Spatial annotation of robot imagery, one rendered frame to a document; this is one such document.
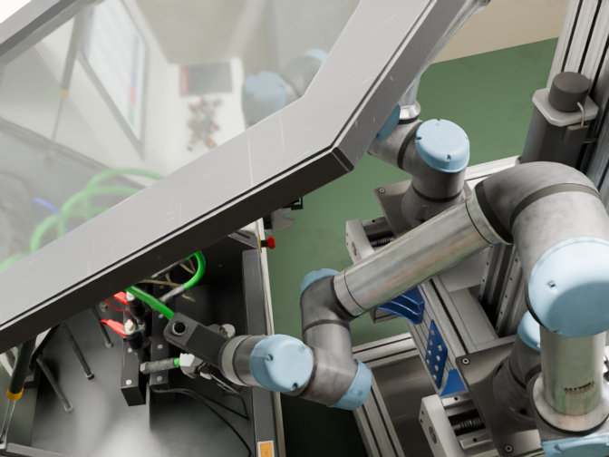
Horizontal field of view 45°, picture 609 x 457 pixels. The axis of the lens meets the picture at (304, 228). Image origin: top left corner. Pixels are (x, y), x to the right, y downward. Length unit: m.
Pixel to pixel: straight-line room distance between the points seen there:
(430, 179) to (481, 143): 1.90
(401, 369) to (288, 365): 1.47
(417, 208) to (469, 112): 2.01
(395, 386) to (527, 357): 1.14
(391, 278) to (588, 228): 0.30
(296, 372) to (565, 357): 0.36
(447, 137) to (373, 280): 0.59
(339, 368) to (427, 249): 0.21
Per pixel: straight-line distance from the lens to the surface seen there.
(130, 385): 1.60
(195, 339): 1.17
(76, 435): 1.75
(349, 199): 3.20
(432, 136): 1.60
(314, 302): 1.14
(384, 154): 1.65
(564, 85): 1.27
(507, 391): 1.44
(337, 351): 1.09
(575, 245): 0.89
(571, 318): 0.92
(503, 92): 3.80
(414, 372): 2.46
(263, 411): 1.55
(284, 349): 1.01
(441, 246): 1.04
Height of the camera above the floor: 2.33
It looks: 49 degrees down
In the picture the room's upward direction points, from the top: 4 degrees counter-clockwise
